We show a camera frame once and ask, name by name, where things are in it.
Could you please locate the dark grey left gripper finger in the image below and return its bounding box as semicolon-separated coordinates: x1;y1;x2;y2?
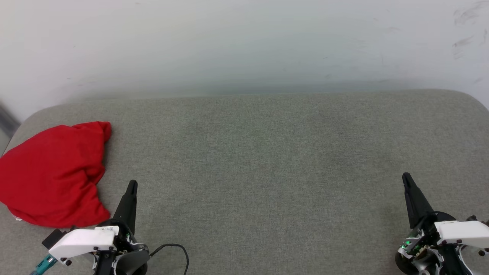
113;180;134;225
122;181;138;235

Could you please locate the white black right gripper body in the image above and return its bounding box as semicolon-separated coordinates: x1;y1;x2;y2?
395;211;489;274

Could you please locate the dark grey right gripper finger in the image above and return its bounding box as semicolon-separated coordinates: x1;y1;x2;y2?
406;173;436;222
402;173;419;229

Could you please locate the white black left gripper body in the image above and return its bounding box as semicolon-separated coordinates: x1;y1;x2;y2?
49;218;149;268

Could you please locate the red and white jersey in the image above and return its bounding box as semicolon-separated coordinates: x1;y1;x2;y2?
0;121;112;229

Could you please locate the teal cable connector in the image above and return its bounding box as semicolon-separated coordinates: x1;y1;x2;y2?
30;254;58;275

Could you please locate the thin black cable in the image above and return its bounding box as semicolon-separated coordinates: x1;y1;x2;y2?
149;243;189;275

